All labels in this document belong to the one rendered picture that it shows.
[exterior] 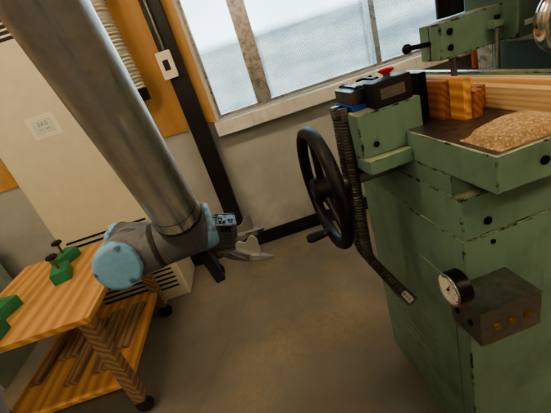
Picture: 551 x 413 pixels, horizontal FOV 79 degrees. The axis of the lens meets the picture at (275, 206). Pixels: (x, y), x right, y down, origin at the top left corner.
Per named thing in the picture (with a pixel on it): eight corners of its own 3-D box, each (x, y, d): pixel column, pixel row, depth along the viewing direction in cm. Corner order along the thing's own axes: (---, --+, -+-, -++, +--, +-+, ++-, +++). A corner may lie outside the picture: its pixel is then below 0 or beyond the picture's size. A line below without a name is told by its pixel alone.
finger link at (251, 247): (269, 242, 73) (233, 233, 76) (268, 266, 75) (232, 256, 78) (275, 237, 75) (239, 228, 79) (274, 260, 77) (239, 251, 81)
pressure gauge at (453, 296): (438, 300, 64) (434, 265, 61) (456, 292, 64) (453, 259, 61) (461, 322, 58) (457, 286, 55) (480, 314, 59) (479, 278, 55)
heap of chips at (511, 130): (458, 141, 55) (457, 124, 54) (527, 116, 56) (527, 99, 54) (500, 152, 47) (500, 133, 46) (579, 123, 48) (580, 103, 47)
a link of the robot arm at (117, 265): (140, 232, 60) (152, 216, 71) (76, 256, 58) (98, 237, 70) (162, 277, 62) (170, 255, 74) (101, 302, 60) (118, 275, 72)
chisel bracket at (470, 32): (421, 69, 74) (417, 28, 71) (479, 49, 75) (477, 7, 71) (443, 69, 67) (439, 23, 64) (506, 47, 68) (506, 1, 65)
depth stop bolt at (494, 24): (487, 69, 69) (485, 17, 65) (496, 65, 70) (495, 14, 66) (495, 69, 67) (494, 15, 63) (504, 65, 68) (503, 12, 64)
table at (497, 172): (313, 140, 103) (308, 121, 100) (404, 108, 105) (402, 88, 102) (439, 219, 48) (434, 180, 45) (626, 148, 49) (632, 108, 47)
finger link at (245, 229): (265, 212, 89) (238, 221, 82) (264, 233, 91) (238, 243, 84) (257, 209, 91) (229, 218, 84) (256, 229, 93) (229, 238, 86)
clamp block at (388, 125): (339, 146, 81) (330, 109, 77) (389, 128, 82) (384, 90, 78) (365, 161, 67) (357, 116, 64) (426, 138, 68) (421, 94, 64)
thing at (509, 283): (451, 319, 68) (448, 288, 65) (505, 297, 69) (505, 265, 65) (482, 350, 60) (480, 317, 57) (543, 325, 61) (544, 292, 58)
